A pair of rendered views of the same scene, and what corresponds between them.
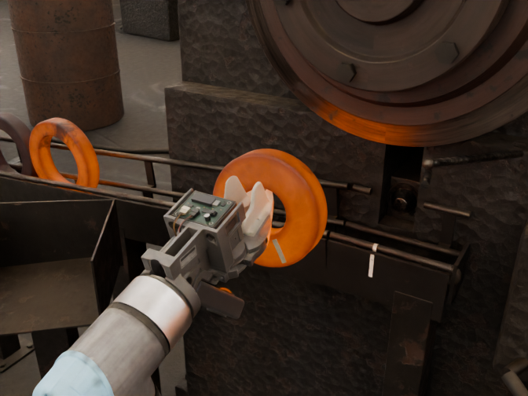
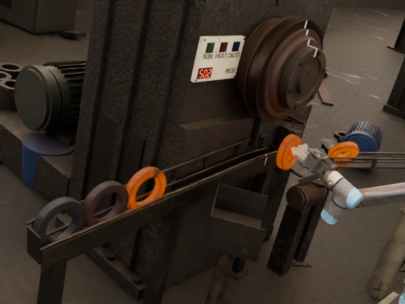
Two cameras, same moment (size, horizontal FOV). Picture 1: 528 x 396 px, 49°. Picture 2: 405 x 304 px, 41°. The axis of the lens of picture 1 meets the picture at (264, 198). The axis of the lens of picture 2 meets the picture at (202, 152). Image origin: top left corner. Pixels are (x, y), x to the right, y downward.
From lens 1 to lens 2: 2.36 m
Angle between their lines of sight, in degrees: 74
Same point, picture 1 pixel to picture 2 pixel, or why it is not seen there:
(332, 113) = (267, 118)
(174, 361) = (100, 294)
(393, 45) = (302, 97)
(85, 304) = (248, 221)
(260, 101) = (220, 122)
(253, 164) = (293, 140)
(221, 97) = (210, 126)
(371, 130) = (274, 119)
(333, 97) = (273, 113)
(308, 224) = not seen: hidden behind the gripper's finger
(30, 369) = not seen: outside the picture
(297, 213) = not seen: hidden behind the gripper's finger
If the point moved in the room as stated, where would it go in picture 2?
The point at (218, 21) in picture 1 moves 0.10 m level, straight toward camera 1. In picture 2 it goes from (200, 95) to (225, 101)
